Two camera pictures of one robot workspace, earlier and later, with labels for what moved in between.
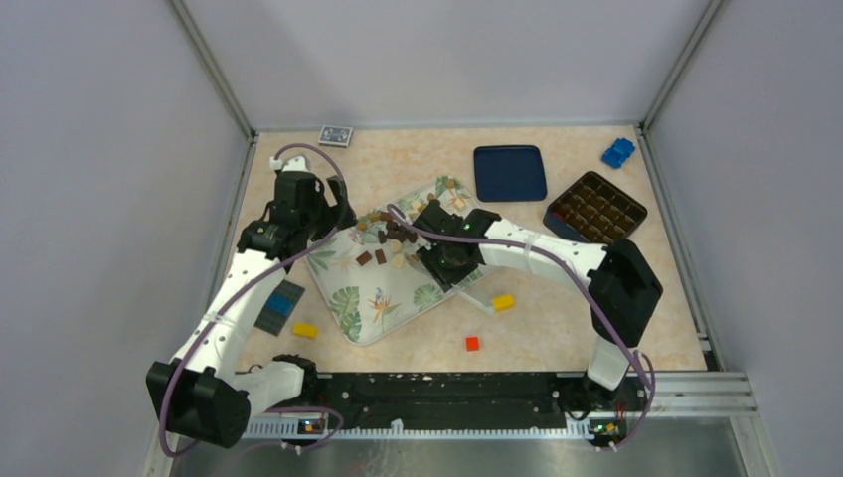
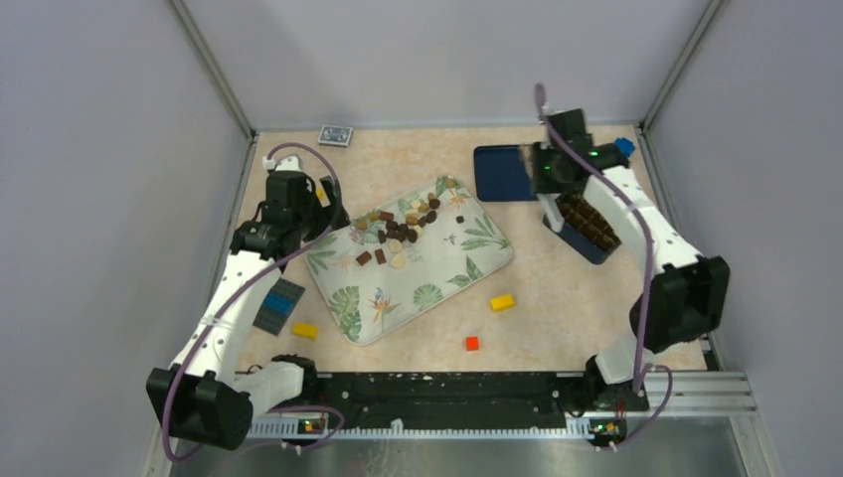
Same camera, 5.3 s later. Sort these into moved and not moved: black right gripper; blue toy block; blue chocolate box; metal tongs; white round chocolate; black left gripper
Moved: black right gripper; metal tongs
Not moved: blue toy block; blue chocolate box; black left gripper; white round chocolate
